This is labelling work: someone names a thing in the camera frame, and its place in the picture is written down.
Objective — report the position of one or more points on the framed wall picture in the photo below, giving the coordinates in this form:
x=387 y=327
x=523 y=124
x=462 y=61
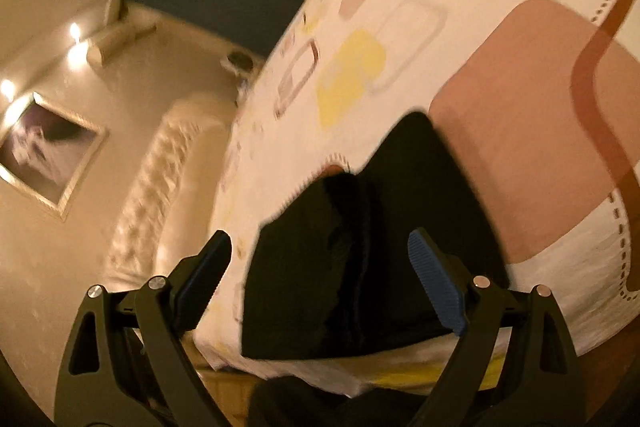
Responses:
x=45 y=152

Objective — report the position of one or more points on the cream tufted headboard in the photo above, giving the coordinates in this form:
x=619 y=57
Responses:
x=155 y=207

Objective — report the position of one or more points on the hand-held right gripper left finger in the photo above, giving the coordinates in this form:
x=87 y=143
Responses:
x=200 y=279

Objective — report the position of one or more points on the dark cloth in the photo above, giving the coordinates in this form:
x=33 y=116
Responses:
x=310 y=407

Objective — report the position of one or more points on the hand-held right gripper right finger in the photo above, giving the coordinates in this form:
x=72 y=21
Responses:
x=435 y=282

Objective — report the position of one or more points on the patterned white bed sheet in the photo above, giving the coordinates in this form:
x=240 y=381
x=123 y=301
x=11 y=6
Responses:
x=500 y=107

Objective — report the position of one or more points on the small white desk fan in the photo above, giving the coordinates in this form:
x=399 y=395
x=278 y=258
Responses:
x=237 y=62

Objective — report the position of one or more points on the wooden bed frame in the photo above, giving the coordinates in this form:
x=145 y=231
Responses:
x=225 y=382

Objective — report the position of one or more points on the black pants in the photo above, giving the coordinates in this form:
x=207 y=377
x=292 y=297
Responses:
x=350 y=257

